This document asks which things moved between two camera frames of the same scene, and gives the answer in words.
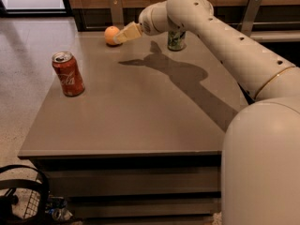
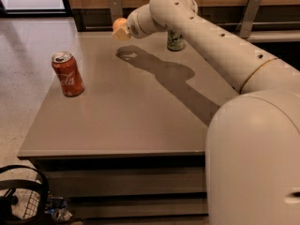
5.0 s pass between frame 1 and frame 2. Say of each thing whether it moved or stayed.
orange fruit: moved
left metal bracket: stayed
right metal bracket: stayed
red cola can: stayed
